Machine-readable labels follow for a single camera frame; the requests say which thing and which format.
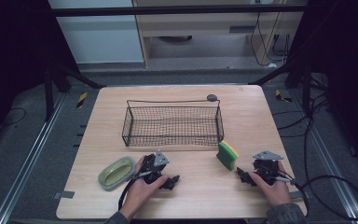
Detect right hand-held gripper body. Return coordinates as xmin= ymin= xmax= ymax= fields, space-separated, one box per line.
xmin=252 ymin=150 xmax=284 ymax=187

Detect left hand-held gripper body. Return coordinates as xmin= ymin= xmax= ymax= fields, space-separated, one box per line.
xmin=139 ymin=149 xmax=171 ymax=185

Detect green and yellow sponge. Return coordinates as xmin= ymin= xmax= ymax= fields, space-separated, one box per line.
xmin=215 ymin=140 xmax=240 ymax=172

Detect black wire mesh basket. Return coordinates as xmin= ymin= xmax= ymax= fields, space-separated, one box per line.
xmin=121 ymin=98 xmax=226 ymax=147

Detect green oval soap dish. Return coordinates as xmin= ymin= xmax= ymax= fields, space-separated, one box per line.
xmin=97 ymin=156 xmax=137 ymax=191

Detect person's left hand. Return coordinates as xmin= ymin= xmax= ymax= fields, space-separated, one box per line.
xmin=119 ymin=156 xmax=171 ymax=220

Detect person's right hand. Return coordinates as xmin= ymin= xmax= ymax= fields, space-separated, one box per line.
xmin=249 ymin=161 xmax=294 ymax=209

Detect gray tape piece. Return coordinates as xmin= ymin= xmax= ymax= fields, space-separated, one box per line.
xmin=290 ymin=190 xmax=305 ymax=201
xmin=52 ymin=189 xmax=76 ymax=201

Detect yellow and black tape strip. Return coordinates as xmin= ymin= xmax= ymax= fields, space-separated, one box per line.
xmin=274 ymin=89 xmax=294 ymax=104
xmin=76 ymin=91 xmax=89 ymax=109

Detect black metal stand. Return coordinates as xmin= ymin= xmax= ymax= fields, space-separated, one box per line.
xmin=248 ymin=57 xmax=314 ymax=114
xmin=42 ymin=60 xmax=106 ymax=123

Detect black curtain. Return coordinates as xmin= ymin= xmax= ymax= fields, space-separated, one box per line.
xmin=0 ymin=0 xmax=79 ymax=152
xmin=287 ymin=0 xmax=358 ymax=175

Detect white cabinet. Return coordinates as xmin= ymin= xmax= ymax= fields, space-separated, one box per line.
xmin=48 ymin=0 xmax=145 ymax=64

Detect left hand-held gripper cable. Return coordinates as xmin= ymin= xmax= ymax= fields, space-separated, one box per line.
xmin=117 ymin=170 xmax=152 ymax=213

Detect hand-held gripper cable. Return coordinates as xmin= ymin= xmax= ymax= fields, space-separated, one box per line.
xmin=117 ymin=170 xmax=152 ymax=213
xmin=274 ymin=175 xmax=358 ymax=221

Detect aluminium floor rail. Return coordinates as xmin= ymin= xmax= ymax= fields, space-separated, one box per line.
xmin=290 ymin=89 xmax=358 ymax=224
xmin=0 ymin=92 xmax=68 ymax=224

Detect right hand-held gripper cable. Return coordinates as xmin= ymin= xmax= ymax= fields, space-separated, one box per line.
xmin=274 ymin=175 xmax=358 ymax=221

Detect black hanging cables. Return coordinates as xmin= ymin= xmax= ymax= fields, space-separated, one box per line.
xmin=249 ymin=11 xmax=294 ymax=68

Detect thin black floor cable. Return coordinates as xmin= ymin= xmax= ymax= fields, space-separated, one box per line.
xmin=0 ymin=106 xmax=28 ymax=129

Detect black horizontal frame bar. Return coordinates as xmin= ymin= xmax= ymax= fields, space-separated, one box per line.
xmin=50 ymin=4 xmax=308 ymax=17

